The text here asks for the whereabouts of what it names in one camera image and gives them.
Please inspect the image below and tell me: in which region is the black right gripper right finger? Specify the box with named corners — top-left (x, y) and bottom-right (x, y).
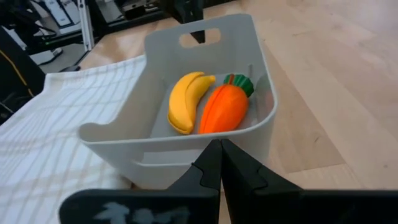
top-left (221, 138), bottom-right (398, 224)

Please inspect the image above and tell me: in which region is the black frame crossbar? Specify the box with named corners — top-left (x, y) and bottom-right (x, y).
top-left (26, 7), bottom-right (177, 55)

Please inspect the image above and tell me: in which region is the orange toy carrot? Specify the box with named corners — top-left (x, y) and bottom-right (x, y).
top-left (198, 73), bottom-right (255, 135)

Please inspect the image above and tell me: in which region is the silver aluminium frame post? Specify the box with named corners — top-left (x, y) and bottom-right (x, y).
top-left (76, 0), bottom-right (96, 52)

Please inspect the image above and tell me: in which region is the yellow toy banana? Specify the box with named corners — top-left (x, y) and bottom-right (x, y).
top-left (167, 71), bottom-right (217, 136)

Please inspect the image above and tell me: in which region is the white checked cloth towel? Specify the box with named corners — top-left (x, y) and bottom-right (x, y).
top-left (0, 55), bottom-right (147, 224)

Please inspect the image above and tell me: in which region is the black object with yellow stripe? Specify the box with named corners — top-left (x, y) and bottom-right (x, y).
top-left (0, 26), bottom-right (47, 126)

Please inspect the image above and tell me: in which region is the grey plastic bin with handles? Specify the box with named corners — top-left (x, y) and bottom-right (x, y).
top-left (77, 12), bottom-right (279, 191)

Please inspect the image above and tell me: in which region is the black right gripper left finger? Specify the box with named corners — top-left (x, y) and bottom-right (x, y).
top-left (58, 138), bottom-right (223, 224)

